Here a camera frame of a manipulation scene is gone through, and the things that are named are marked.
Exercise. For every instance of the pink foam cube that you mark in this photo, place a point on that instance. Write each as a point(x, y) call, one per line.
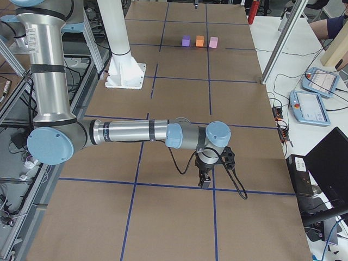
point(213, 42)

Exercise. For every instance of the near blue teach pendant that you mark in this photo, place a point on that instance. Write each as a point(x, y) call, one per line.
point(308, 108)

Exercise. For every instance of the seated person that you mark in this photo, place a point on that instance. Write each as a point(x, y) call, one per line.
point(328, 28)

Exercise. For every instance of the black laptop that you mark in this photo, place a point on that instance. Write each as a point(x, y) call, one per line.
point(327, 163)

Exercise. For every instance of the black power strip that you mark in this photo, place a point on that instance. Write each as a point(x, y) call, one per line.
point(282, 126)

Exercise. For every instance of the purple foam cube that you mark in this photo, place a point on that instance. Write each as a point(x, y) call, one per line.
point(186, 41)

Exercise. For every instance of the wooden board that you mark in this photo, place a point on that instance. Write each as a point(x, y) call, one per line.
point(336, 55)

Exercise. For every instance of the black box device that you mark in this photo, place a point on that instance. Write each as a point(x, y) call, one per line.
point(299, 175)

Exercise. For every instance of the orange foam cube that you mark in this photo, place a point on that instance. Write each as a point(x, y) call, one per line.
point(199, 41)

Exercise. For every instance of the blue teach pendant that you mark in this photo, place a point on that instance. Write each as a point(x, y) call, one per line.
point(308, 108)
point(320, 81)

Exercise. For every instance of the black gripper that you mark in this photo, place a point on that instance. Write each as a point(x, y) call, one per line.
point(204, 168)

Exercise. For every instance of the aluminium frame post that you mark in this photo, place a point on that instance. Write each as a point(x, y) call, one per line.
point(288, 22)

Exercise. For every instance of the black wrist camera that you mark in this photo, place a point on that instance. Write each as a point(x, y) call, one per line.
point(228, 157)

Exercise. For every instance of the far blue teach pendant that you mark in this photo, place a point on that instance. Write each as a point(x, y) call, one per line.
point(320, 81)

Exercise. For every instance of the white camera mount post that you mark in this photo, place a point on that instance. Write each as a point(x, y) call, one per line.
point(124, 71)

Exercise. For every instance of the red cylinder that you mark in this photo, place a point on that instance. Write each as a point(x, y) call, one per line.
point(253, 11)

